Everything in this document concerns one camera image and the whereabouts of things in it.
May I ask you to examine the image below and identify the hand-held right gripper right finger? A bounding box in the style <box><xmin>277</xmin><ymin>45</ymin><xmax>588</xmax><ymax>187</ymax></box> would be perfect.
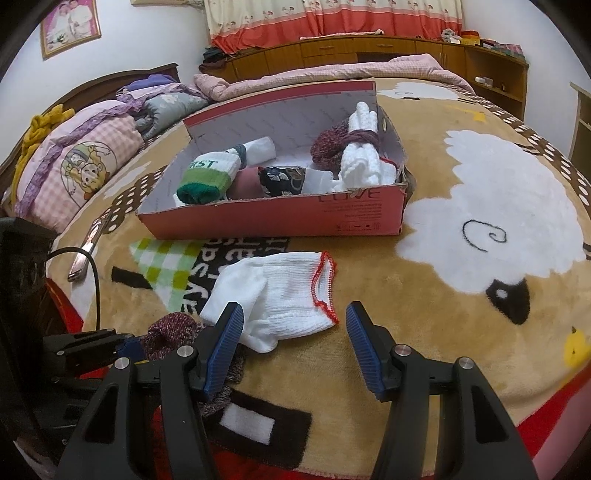
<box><xmin>345</xmin><ymin>301</ymin><xmax>539</xmax><ymax>480</ymax></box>

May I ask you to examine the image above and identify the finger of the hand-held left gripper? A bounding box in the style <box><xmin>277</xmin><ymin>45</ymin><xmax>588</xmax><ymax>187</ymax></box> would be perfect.
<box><xmin>42</xmin><ymin>329</ymin><xmax>141</xmax><ymax>370</ymax></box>

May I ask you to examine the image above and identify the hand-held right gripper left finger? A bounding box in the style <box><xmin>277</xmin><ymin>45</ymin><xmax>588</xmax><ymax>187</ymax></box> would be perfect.
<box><xmin>54</xmin><ymin>301</ymin><xmax>245</xmax><ymax>480</ymax></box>

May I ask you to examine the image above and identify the maroon knit sock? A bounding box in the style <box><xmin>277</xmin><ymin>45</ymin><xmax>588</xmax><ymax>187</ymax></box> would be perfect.
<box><xmin>140</xmin><ymin>311</ymin><xmax>245</xmax><ymax>418</ymax></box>
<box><xmin>309</xmin><ymin>117</ymin><xmax>354</xmax><ymax>172</ymax></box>

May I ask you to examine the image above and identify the white glove with red trim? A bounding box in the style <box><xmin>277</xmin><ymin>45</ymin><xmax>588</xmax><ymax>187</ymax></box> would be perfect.
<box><xmin>199</xmin><ymin>251</ymin><xmax>340</xmax><ymax>354</ymax></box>

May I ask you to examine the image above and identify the pink shoe box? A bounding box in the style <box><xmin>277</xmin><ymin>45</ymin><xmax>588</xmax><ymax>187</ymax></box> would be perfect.
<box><xmin>135</xmin><ymin>79</ymin><xmax>409</xmax><ymax>241</ymax></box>

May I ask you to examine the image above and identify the pink sock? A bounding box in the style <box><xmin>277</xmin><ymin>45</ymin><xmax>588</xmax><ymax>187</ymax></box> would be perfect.
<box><xmin>228</xmin><ymin>167</ymin><xmax>262</xmax><ymax>199</ymax></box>

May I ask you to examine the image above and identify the large green white sock roll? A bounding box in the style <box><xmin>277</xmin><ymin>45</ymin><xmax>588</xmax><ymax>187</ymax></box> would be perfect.
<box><xmin>175</xmin><ymin>154</ymin><xmax>241</xmax><ymax>206</ymax></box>

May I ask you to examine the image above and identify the black patterned sock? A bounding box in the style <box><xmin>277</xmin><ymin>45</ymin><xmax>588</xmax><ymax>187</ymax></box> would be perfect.
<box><xmin>256</xmin><ymin>165</ymin><xmax>308</xmax><ymax>197</ymax></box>

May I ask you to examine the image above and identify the white knit cloth roll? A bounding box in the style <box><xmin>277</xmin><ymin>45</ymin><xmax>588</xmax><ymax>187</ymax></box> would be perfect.
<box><xmin>339</xmin><ymin>102</ymin><xmax>398</xmax><ymax>185</ymax></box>

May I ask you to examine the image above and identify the white waffle cloth roll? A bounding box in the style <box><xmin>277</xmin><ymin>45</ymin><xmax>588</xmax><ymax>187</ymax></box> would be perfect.
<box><xmin>224</xmin><ymin>136</ymin><xmax>278</xmax><ymax>169</ymax></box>

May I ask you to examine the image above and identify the maroon hair tie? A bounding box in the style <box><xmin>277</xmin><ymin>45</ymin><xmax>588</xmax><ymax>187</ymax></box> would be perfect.
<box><xmin>344</xmin><ymin>129</ymin><xmax>382</xmax><ymax>147</ymax></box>

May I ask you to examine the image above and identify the smartphone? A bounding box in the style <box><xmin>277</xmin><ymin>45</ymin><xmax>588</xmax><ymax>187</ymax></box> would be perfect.
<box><xmin>67</xmin><ymin>218</ymin><xmax>106</xmax><ymax>283</ymax></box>

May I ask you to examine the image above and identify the beige printed blanket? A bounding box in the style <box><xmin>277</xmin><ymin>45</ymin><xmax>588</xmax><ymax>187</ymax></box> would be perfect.
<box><xmin>46</xmin><ymin>76</ymin><xmax>591</xmax><ymax>476</ymax></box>

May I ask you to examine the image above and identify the pink checked cartoon pillow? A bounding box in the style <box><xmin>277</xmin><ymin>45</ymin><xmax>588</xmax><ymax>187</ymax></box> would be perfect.
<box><xmin>2</xmin><ymin>99</ymin><xmax>145</xmax><ymax>232</ymax></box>

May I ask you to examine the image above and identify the yellow knitted scarf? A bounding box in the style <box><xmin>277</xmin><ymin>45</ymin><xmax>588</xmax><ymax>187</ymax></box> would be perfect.
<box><xmin>9</xmin><ymin>104</ymin><xmax>65</xmax><ymax>204</ymax></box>

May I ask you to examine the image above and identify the dark wooden headboard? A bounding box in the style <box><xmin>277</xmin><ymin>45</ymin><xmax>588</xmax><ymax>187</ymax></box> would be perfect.
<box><xmin>0</xmin><ymin>62</ymin><xmax>180</xmax><ymax>181</ymax></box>

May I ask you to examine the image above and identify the grey flowered quilt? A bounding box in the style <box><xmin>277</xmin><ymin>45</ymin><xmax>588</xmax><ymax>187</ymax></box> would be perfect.
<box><xmin>134</xmin><ymin>88</ymin><xmax>208</xmax><ymax>141</ymax></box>

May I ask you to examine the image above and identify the purple clothing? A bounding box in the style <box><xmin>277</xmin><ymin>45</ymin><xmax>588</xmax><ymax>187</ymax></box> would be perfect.
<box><xmin>117</xmin><ymin>73</ymin><xmax>181</xmax><ymax>93</ymax></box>

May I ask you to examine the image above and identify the pink quilt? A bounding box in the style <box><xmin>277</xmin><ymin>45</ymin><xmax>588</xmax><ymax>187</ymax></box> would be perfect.
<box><xmin>193</xmin><ymin>53</ymin><xmax>474</xmax><ymax>102</ymax></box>

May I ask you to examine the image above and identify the wooden cabinet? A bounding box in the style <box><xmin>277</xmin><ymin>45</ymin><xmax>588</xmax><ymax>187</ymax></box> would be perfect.
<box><xmin>201</xmin><ymin>34</ymin><xmax>529</xmax><ymax>121</ymax></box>

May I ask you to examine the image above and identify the light wooden shelf unit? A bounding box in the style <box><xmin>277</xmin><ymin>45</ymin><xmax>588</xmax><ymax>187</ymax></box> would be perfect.
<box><xmin>569</xmin><ymin>82</ymin><xmax>591</xmax><ymax>162</ymax></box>

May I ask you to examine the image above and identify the stack of colourful boxes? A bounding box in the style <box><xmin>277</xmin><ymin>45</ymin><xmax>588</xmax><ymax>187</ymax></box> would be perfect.
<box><xmin>462</xmin><ymin>30</ymin><xmax>525</xmax><ymax>56</ymax></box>

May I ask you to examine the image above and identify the white and red curtain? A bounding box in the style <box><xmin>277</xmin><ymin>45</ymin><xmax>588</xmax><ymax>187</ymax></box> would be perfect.
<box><xmin>203</xmin><ymin>0</ymin><xmax>467</xmax><ymax>54</ymax></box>

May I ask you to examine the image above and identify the black cable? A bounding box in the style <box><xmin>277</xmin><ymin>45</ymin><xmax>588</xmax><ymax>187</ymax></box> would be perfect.
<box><xmin>46</xmin><ymin>247</ymin><xmax>102</xmax><ymax>333</ymax></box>

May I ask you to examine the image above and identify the framed wall poster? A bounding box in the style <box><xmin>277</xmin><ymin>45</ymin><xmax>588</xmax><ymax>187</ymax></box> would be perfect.
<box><xmin>39</xmin><ymin>0</ymin><xmax>102</xmax><ymax>60</ymax></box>

